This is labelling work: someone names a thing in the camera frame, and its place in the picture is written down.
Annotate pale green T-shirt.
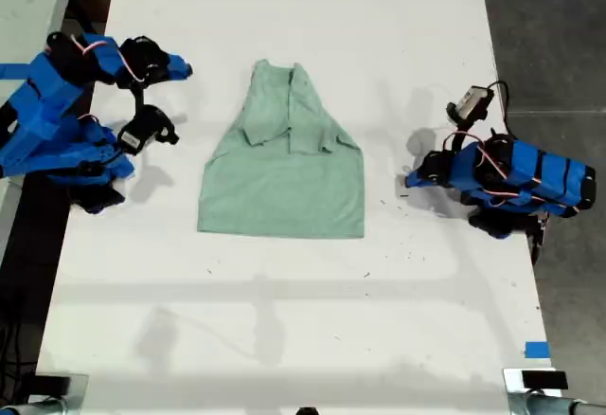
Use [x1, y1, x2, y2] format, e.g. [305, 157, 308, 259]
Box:
[196, 58, 366, 241]

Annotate black table clamp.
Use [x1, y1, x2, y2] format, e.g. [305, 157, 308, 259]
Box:
[528, 214, 551, 265]

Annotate long blue tape strip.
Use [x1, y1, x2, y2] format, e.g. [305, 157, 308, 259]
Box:
[0, 62, 35, 81]

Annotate pale side table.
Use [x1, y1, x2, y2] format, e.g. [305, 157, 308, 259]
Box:
[0, 0, 80, 260]

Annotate short blue tape piece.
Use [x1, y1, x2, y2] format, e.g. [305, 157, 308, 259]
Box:
[524, 340, 552, 360]

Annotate small black box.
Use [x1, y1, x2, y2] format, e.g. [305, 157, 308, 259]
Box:
[521, 370, 569, 391]
[33, 373, 73, 395]

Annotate red white arm wire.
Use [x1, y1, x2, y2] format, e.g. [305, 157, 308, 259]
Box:
[442, 129, 545, 208]
[69, 34, 146, 83]

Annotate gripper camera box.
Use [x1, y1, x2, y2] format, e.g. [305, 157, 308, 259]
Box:
[446, 84, 496, 126]
[116, 103, 182, 156]

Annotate camera black cable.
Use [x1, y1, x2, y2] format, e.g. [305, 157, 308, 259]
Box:
[487, 80, 516, 137]

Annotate metal table bracket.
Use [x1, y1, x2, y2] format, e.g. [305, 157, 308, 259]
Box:
[502, 367, 606, 415]
[0, 371, 91, 415]

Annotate black floor cables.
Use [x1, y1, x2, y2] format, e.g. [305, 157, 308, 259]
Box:
[0, 322, 29, 390]

